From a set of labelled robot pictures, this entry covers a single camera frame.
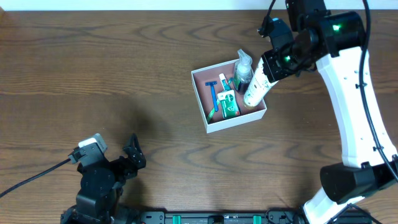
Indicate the white box with pink interior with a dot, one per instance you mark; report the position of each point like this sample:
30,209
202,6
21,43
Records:
205,103

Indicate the white leaf-print lotion tube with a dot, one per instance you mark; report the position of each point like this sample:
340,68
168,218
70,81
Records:
258,87

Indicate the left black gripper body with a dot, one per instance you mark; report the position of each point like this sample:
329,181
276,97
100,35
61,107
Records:
125,166

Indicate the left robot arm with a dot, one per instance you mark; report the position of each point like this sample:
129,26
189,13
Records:
102,182

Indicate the green Dettol soap box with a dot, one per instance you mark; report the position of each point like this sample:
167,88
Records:
229,106

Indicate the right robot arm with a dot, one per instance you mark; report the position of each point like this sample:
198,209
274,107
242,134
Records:
336,46

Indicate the Colgate toothpaste tube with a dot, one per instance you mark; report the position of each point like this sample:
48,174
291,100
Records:
224,82

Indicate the blue disposable razor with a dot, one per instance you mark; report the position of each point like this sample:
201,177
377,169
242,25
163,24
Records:
213,94

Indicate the green white toothbrush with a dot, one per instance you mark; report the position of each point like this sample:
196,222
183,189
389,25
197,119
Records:
209,117

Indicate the black mounting rail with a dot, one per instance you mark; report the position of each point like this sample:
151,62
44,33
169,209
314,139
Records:
273,216

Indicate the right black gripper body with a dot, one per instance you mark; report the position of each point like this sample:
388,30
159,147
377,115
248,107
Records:
272,66

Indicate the clear pump soap bottle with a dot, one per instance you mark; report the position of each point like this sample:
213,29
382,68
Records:
242,72

